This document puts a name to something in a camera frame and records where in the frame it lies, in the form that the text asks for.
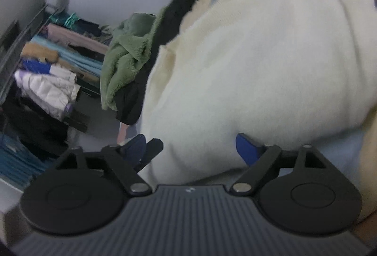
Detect cream striped knit sweater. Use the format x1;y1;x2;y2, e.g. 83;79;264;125
137;0;377;186

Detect light blue folded clothes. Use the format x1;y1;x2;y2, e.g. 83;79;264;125
31;35;102;77

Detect black garment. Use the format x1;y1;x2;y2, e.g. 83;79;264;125
114;0;197;125

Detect white puffer jacket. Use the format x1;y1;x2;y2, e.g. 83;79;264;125
14;70;81;121

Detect green fleece garment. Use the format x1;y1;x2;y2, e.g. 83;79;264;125
100;7;167;110

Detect pink folded garment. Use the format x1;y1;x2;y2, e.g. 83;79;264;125
47;24;108;54

